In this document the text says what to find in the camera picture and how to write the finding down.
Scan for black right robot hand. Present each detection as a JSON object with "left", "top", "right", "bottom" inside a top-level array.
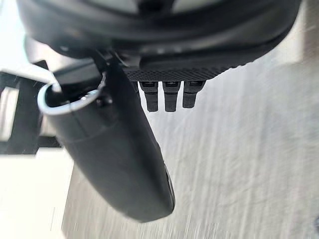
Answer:
[{"left": 16, "top": 0, "right": 303, "bottom": 223}]

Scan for white cabinet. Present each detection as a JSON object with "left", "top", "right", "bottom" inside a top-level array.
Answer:
[{"left": 0, "top": 146, "right": 75, "bottom": 239}]

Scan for black metal frame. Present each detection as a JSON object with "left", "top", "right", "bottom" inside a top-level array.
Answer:
[{"left": 0, "top": 59, "right": 64, "bottom": 156}]

